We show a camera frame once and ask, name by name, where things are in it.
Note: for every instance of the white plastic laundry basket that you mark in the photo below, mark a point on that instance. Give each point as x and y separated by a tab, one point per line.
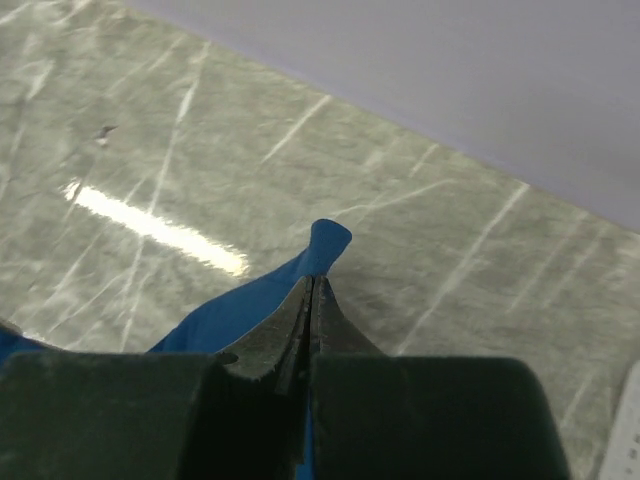
621	459

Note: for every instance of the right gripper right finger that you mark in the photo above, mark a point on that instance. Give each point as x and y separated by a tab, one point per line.
330	332

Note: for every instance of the blue printed t shirt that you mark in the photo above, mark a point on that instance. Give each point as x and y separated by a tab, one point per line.
173	412

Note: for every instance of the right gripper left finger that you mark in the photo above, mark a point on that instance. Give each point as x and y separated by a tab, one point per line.
273	352

